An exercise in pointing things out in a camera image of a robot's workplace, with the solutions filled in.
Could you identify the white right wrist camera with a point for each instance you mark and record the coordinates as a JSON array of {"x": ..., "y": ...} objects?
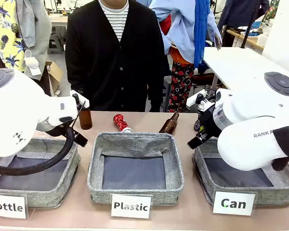
[{"x": 202, "y": 98}]

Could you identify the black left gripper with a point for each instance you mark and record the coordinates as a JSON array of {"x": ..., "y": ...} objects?
[{"x": 60, "y": 131}]

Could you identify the person in black cardigan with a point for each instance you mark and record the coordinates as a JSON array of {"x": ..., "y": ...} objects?
[{"x": 115, "y": 72}]

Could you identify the white table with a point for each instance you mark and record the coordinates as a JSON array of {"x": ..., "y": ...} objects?
[{"x": 236, "y": 67}]

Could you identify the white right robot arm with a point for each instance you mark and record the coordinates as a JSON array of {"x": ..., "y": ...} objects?
[{"x": 243, "y": 144}]

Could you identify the mannequin in light blue shirt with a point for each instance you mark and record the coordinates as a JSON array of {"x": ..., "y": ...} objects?
[{"x": 180, "y": 24}]

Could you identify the grey fabric basket, plastic label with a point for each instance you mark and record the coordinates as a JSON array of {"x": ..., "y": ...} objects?
[{"x": 135, "y": 144}]

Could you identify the crushed red can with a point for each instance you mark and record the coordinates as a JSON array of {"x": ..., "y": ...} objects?
[{"x": 120, "y": 122}]

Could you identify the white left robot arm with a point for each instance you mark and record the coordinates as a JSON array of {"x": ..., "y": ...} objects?
[{"x": 14, "y": 108}]

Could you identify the wooden desk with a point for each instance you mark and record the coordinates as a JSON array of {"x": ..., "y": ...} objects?
[{"x": 250, "y": 39}]

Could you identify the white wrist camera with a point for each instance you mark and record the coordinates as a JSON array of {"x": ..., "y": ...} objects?
[
  {"x": 80, "y": 97},
  {"x": 202, "y": 98}
]

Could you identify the long-neck brown glass bottle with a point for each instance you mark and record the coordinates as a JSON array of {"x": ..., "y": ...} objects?
[{"x": 168, "y": 125}]

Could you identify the white sign reading Plastic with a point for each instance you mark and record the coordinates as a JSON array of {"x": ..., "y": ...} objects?
[{"x": 130, "y": 206}]

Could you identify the white sign reading Can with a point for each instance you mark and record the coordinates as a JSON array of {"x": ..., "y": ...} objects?
[{"x": 233, "y": 204}]

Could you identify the red floral trousers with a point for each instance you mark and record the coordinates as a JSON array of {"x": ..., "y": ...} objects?
[{"x": 180, "y": 86}]

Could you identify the crushed black can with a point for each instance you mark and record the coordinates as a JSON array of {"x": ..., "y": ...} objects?
[{"x": 198, "y": 125}]

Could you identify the person in navy jacket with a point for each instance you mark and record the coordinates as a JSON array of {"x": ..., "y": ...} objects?
[{"x": 240, "y": 12}]

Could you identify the blue scarf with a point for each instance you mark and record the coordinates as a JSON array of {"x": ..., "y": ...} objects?
[{"x": 201, "y": 31}]

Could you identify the metal stool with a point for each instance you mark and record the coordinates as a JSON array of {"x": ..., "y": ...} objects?
[{"x": 167, "y": 93}]

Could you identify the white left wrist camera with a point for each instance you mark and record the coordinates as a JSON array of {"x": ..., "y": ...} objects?
[{"x": 80, "y": 97}]

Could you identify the yellow floral shirt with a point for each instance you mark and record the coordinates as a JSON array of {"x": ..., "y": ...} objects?
[{"x": 7, "y": 36}]

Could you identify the grey jacket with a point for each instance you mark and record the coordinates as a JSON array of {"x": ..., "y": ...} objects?
[{"x": 38, "y": 24}]

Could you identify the white hanging mask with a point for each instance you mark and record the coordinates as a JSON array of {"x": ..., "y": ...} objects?
[{"x": 32, "y": 62}]

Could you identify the grey step stool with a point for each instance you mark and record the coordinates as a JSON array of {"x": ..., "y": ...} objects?
[{"x": 56, "y": 41}]

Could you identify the stubby brown glass bottle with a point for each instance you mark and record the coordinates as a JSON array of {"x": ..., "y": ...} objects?
[{"x": 86, "y": 119}]

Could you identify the cardboard box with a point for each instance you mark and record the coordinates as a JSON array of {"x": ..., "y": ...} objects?
[{"x": 54, "y": 74}]

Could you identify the grey fabric basket, can label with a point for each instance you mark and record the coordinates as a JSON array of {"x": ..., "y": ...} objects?
[{"x": 267, "y": 192}]

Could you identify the white sign reading Bottle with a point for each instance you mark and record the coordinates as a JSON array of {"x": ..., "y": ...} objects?
[{"x": 7, "y": 206}]

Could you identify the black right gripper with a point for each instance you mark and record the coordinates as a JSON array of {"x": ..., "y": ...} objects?
[{"x": 210, "y": 125}]

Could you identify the grey fabric basket, bottle label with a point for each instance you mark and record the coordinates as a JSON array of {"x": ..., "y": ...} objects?
[{"x": 50, "y": 195}]

